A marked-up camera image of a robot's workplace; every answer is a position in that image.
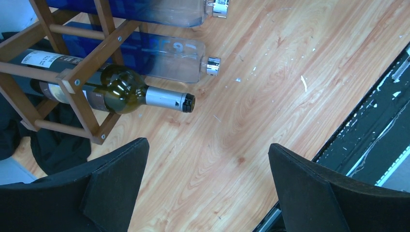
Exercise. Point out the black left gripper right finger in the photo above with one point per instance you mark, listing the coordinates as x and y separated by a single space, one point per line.
314 198

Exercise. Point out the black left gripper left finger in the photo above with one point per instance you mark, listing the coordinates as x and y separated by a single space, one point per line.
96 196

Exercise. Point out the dark green wine bottle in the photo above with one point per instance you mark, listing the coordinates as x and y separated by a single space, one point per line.
112 88

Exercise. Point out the brown wooden wine rack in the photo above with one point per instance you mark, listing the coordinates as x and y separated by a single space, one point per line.
43 70

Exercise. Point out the blue clear bottle lower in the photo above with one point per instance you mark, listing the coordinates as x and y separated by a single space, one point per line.
171 58

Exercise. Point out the blue clear bottle lettered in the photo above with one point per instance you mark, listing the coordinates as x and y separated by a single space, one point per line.
178 13

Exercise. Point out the black cloth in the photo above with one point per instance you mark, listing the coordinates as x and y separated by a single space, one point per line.
53 151

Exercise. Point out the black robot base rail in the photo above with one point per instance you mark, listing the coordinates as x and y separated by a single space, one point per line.
373 144

